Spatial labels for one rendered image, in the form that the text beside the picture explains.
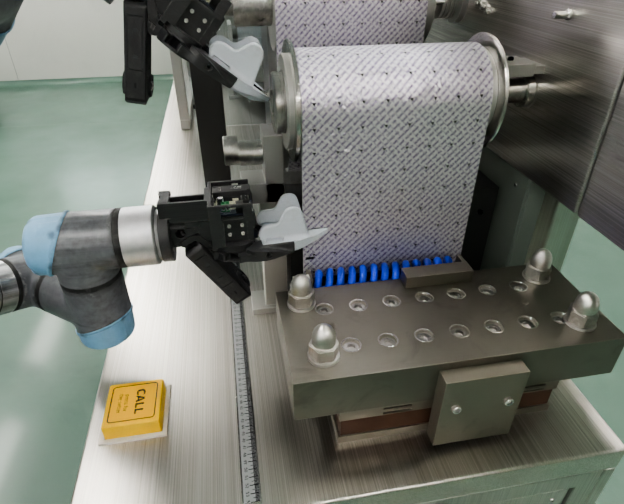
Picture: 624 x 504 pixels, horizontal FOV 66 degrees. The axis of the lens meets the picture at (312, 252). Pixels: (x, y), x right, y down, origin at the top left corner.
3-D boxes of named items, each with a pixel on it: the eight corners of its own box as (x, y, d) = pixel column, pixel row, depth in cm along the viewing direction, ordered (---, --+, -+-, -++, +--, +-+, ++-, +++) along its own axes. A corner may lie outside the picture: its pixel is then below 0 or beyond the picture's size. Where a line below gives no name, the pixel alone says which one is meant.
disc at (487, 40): (444, 127, 74) (461, 22, 66) (447, 127, 74) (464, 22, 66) (489, 166, 62) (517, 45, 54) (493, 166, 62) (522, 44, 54)
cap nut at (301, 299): (285, 296, 63) (284, 268, 60) (312, 293, 63) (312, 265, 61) (289, 314, 60) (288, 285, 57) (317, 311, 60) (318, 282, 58)
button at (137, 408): (113, 396, 65) (109, 384, 64) (166, 389, 66) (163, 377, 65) (104, 441, 60) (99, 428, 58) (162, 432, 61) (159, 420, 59)
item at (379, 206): (303, 276, 68) (301, 153, 58) (457, 260, 72) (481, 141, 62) (303, 278, 68) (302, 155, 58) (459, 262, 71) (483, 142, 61)
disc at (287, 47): (282, 137, 70) (279, 28, 62) (285, 137, 71) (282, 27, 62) (298, 181, 58) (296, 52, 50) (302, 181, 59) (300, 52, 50)
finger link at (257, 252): (296, 248, 60) (224, 254, 58) (296, 258, 60) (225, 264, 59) (291, 229, 63) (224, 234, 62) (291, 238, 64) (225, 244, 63)
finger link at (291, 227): (332, 208, 59) (257, 214, 58) (331, 249, 62) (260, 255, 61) (328, 197, 62) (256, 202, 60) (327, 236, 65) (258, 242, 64)
